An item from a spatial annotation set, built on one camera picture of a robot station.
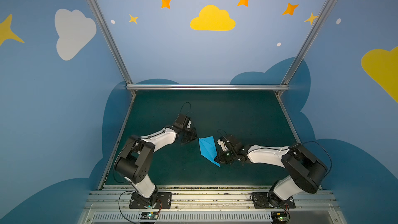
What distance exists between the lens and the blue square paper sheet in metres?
0.90

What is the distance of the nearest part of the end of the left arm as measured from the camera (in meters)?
0.71

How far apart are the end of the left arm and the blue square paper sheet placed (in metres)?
0.13
